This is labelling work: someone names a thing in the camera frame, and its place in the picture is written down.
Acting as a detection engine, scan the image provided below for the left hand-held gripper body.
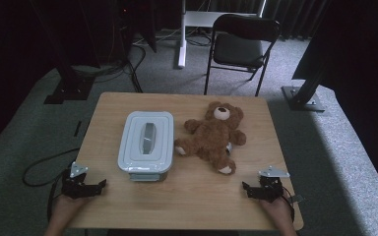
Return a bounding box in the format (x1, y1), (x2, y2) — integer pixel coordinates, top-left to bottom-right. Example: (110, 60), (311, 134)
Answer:
(61, 161), (95, 200)

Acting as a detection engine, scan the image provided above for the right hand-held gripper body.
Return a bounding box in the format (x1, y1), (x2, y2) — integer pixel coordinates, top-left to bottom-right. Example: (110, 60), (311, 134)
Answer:
(257, 165), (290, 202)

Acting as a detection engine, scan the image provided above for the person's left hand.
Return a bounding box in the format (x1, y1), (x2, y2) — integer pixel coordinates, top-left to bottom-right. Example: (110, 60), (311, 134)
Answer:
(50, 193), (91, 220)

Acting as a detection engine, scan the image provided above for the person's right hand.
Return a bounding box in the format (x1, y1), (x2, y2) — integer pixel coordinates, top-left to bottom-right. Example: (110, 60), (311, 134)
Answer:
(259, 192), (295, 224)

